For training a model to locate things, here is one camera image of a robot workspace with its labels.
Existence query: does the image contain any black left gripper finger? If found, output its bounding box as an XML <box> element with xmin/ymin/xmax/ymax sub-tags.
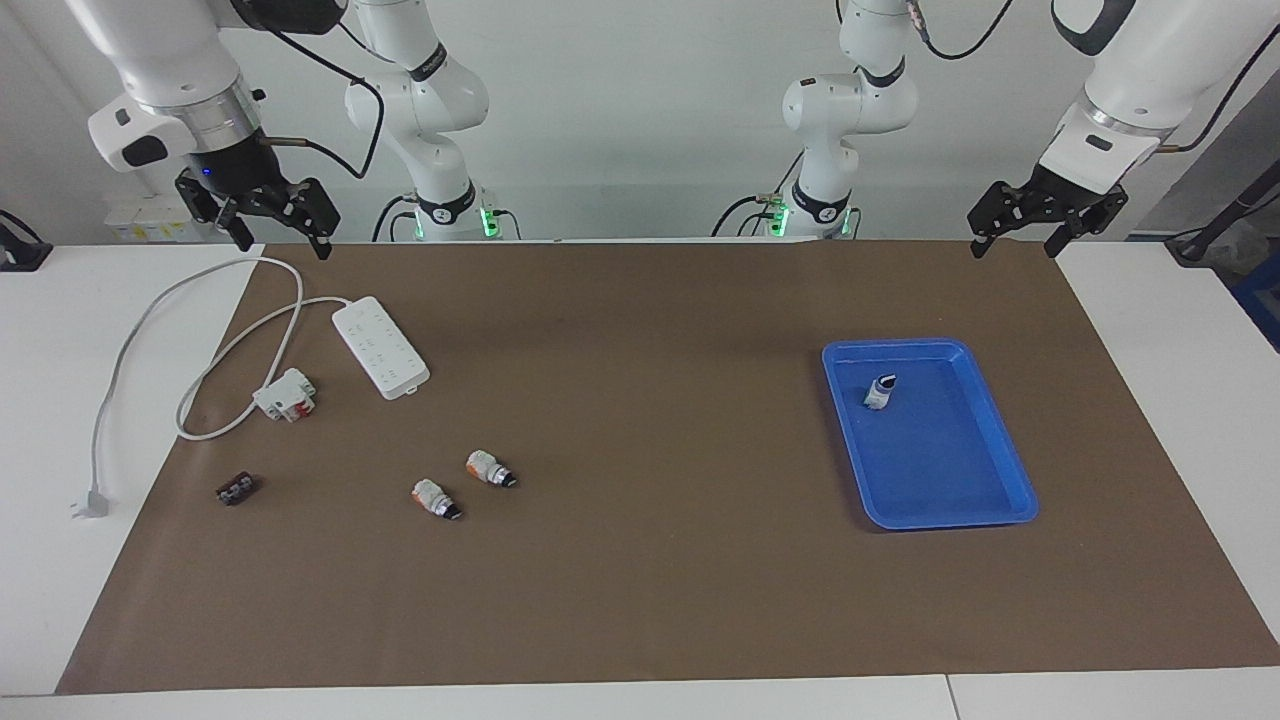
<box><xmin>966</xmin><ymin>180</ymin><xmax>1049</xmax><ymax>260</ymax></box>
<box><xmin>1044</xmin><ymin>190</ymin><xmax>1130</xmax><ymax>260</ymax></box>

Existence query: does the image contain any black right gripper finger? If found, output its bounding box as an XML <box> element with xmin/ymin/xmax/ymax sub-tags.
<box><xmin>258</xmin><ymin>177</ymin><xmax>342</xmax><ymax>262</ymax></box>
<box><xmin>175</xmin><ymin>168</ymin><xmax>256</xmax><ymax>252</ymax></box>

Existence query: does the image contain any white background box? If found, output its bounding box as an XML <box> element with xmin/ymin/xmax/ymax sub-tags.
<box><xmin>105</xmin><ymin>195</ymin><xmax>216</xmax><ymax>244</ymax></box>

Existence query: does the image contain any black tripod stand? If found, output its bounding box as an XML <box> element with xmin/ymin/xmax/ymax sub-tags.
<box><xmin>1165</xmin><ymin>160</ymin><xmax>1280</xmax><ymax>266</ymax></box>

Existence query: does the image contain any white power strip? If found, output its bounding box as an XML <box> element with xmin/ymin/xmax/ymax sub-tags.
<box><xmin>332</xmin><ymin>296</ymin><xmax>431</xmax><ymax>401</ymax></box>

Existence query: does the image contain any white red circuit breaker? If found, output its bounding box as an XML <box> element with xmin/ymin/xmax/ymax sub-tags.
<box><xmin>252</xmin><ymin>368</ymin><xmax>317</xmax><ymax>423</ymax></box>

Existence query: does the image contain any blue crate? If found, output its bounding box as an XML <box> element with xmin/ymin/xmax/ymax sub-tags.
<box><xmin>1232</xmin><ymin>255</ymin><xmax>1280</xmax><ymax>351</ymax></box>

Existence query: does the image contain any black clamp stand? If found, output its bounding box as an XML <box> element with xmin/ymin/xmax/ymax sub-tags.
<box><xmin>0</xmin><ymin>210</ymin><xmax>53</xmax><ymax>273</ymax></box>

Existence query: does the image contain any blue plastic tray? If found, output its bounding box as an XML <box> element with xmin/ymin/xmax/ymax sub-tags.
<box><xmin>822</xmin><ymin>338</ymin><xmax>1039</xmax><ymax>531</ymax></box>

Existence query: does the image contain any brown table mat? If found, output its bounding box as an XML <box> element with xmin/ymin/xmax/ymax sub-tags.
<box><xmin>55</xmin><ymin>240</ymin><xmax>1280</xmax><ymax>696</ymax></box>

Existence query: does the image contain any black right base cable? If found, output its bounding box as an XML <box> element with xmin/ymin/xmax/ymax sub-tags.
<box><xmin>372</xmin><ymin>192</ymin><xmax>421</xmax><ymax>243</ymax></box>

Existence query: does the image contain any black base cable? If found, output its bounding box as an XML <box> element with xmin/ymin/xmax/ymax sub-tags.
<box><xmin>712</xmin><ymin>150</ymin><xmax>803</xmax><ymax>238</ymax></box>
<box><xmin>372</xmin><ymin>192</ymin><xmax>421</xmax><ymax>243</ymax></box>

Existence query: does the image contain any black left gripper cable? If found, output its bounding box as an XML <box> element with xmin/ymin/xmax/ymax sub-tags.
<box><xmin>905</xmin><ymin>0</ymin><xmax>1280</xmax><ymax>153</ymax></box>

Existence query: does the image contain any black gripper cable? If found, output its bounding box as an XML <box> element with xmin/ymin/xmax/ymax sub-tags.
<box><xmin>255</xmin><ymin>20</ymin><xmax>387</xmax><ymax>182</ymax></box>
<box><xmin>905</xmin><ymin>0</ymin><xmax>1280</xmax><ymax>153</ymax></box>

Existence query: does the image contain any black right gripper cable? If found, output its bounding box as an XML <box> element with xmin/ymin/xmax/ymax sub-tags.
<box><xmin>255</xmin><ymin>20</ymin><xmax>387</xmax><ymax>182</ymax></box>

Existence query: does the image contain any black left base cable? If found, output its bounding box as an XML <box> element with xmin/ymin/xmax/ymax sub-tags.
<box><xmin>712</xmin><ymin>150</ymin><xmax>803</xmax><ymax>238</ymax></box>

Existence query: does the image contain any white power strip cable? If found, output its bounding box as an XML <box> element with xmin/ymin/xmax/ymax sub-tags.
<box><xmin>70</xmin><ymin>256</ymin><xmax>351</xmax><ymax>521</ymax></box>

